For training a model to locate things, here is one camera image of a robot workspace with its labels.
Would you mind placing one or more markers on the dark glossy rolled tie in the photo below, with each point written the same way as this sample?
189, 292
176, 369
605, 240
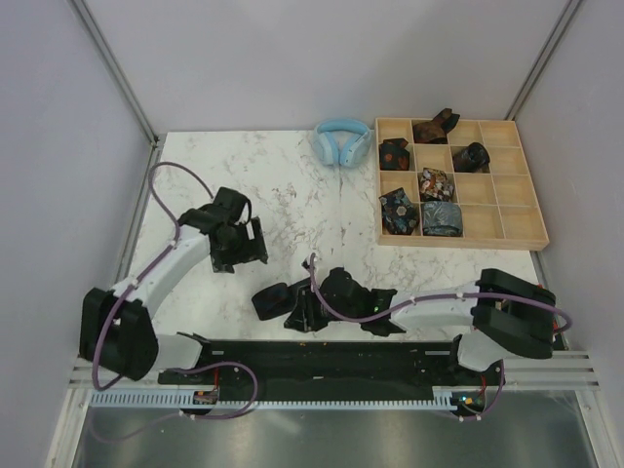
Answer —
471, 158

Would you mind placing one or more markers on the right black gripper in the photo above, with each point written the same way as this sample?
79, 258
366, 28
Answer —
303, 316

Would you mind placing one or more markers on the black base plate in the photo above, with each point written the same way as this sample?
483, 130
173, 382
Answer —
330, 369

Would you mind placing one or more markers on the light blue headphones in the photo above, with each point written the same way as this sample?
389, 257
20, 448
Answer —
342, 142

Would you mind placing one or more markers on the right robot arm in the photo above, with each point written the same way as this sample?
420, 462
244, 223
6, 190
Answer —
505, 316

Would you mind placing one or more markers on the blue hexagon rolled tie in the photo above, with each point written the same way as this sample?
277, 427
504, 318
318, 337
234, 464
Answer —
399, 214

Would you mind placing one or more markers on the grey blue rolled tie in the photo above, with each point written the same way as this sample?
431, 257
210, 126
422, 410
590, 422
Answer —
441, 219

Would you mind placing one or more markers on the brown rolled tie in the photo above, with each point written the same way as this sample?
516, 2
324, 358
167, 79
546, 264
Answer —
436, 130

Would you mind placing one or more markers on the colourful patchwork rolled tie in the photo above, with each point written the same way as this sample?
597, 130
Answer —
435, 185

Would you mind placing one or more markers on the white slotted cable duct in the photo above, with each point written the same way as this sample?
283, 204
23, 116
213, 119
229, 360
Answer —
196, 400

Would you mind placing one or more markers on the dark blue striped tie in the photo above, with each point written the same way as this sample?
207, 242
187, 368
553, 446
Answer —
274, 301

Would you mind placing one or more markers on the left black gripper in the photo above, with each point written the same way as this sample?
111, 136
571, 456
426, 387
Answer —
253, 250

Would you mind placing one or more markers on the aluminium rail frame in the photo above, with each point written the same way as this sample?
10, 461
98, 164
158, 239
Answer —
539, 421

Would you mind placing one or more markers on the black orange-dotted rolled tie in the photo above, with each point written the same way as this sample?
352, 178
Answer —
394, 155

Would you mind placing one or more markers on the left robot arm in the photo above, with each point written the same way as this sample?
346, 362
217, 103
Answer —
116, 327

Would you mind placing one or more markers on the wooden compartment tray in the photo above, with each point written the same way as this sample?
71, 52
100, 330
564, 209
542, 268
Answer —
498, 203

